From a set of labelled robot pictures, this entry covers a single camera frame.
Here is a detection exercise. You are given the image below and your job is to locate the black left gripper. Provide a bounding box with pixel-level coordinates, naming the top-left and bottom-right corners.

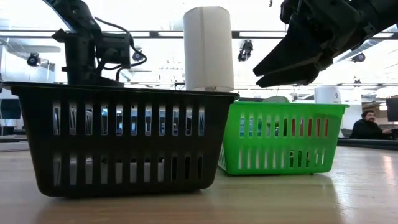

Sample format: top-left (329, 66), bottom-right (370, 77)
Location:
top-left (52, 28), bottom-right (126, 88)

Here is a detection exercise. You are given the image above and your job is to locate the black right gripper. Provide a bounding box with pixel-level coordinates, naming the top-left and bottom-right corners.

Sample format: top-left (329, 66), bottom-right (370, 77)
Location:
top-left (252, 0), bottom-right (374, 89)

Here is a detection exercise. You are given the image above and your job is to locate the pink USB charger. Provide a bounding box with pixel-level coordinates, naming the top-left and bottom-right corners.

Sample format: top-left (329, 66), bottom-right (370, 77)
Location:
top-left (291, 119), bottom-right (329, 138)

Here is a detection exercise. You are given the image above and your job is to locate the teal white USB charger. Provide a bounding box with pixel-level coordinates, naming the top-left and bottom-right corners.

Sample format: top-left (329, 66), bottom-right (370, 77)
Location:
top-left (239, 117), bottom-right (262, 138)

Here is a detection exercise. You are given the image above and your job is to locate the white digital clock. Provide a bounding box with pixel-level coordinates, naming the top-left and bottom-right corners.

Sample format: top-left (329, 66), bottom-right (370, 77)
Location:
top-left (52, 155), bottom-right (165, 186)

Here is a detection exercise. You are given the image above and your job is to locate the white cylindrical device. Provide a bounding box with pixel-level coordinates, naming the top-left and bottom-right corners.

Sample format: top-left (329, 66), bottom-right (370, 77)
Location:
top-left (313, 85), bottom-right (343, 104)

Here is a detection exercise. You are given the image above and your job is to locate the green plastic basket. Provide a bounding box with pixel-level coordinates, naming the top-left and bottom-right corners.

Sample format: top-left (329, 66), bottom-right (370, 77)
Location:
top-left (217, 101), bottom-right (349, 177)

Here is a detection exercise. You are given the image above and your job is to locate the white shade wooden base lamp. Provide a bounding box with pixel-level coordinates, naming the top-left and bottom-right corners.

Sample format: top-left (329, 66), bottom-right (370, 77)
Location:
top-left (183, 6), bottom-right (235, 93)

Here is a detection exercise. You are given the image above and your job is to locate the person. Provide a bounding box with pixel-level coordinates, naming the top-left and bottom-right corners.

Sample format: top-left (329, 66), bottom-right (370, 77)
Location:
top-left (349, 110), bottom-right (393, 140)

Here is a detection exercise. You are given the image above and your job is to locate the black plastic basket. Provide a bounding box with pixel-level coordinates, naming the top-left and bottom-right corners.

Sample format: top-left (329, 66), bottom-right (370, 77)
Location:
top-left (1, 81), bottom-right (240, 198)

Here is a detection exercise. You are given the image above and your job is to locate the black computer monitor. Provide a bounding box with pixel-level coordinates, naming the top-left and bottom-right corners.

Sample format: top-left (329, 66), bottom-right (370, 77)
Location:
top-left (386, 97), bottom-right (398, 123)

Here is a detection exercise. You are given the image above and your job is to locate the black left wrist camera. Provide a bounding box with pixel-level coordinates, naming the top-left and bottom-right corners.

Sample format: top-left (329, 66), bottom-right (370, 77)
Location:
top-left (95, 32), bottom-right (132, 70)

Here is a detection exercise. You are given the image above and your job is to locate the black ceiling light rail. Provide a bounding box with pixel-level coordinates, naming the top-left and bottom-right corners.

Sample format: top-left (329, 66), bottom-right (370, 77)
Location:
top-left (0, 30), bottom-right (398, 40)

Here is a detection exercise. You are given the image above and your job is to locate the black aluminium table frame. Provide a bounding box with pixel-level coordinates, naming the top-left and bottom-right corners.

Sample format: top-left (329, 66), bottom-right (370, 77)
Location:
top-left (337, 138), bottom-right (398, 151)

